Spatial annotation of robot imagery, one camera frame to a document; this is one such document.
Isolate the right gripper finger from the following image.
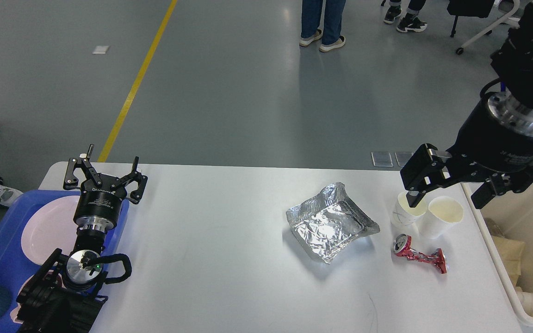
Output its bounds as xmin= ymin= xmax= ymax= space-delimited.
xmin=400 ymin=143 xmax=460 ymax=207
xmin=471 ymin=160 xmax=533 ymax=209

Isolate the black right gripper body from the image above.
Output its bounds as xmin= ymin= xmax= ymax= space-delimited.
xmin=447 ymin=92 xmax=533 ymax=185

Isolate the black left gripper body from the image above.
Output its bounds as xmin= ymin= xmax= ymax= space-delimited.
xmin=74 ymin=179 xmax=126 ymax=232

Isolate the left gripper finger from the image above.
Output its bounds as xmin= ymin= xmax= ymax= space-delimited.
xmin=62 ymin=144 xmax=103 ymax=191
xmin=110 ymin=156 xmax=148 ymax=204

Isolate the pink plate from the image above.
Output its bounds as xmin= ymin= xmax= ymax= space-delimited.
xmin=21 ymin=196 xmax=80 ymax=265

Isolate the brown paper bag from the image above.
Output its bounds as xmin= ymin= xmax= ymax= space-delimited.
xmin=491 ymin=236 xmax=526 ymax=288

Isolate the pink mug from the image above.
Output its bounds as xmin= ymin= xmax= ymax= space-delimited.
xmin=10 ymin=275 xmax=36 ymax=322

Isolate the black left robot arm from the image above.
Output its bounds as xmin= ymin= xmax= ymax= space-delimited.
xmin=16 ymin=145 xmax=148 ymax=333

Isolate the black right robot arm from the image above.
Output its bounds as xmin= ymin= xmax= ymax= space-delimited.
xmin=400 ymin=0 xmax=533 ymax=209

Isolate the floor socket plate right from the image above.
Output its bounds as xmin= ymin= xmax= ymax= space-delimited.
xmin=394 ymin=151 xmax=413 ymax=168

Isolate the floor socket plate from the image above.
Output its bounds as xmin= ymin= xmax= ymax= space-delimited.
xmin=372 ymin=151 xmax=394 ymax=168
xmin=394 ymin=151 xmax=413 ymax=168

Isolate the small white cup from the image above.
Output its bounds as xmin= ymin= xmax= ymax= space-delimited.
xmin=417 ymin=196 xmax=465 ymax=240
xmin=391 ymin=191 xmax=428 ymax=228

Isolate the floor socket plate left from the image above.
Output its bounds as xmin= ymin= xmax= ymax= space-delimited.
xmin=372 ymin=151 xmax=394 ymax=168

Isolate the grey trash in bin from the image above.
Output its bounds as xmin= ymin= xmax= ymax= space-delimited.
xmin=484 ymin=218 xmax=506 ymax=238

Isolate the crushed red soda can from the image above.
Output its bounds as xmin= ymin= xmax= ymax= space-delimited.
xmin=391 ymin=234 xmax=449 ymax=274

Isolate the crumpled aluminium foil tray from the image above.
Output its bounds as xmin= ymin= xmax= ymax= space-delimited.
xmin=285 ymin=182 xmax=380 ymax=264

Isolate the white roll in bin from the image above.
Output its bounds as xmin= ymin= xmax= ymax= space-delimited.
xmin=514 ymin=286 xmax=533 ymax=317

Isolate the white office chair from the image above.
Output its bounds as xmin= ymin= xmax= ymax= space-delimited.
xmin=447 ymin=0 xmax=522 ymax=56

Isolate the person in dark sneakers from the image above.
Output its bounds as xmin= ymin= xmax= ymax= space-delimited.
xmin=383 ymin=0 xmax=428 ymax=32

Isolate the person in blue jeans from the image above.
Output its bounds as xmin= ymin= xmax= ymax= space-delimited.
xmin=299 ymin=0 xmax=346 ymax=53

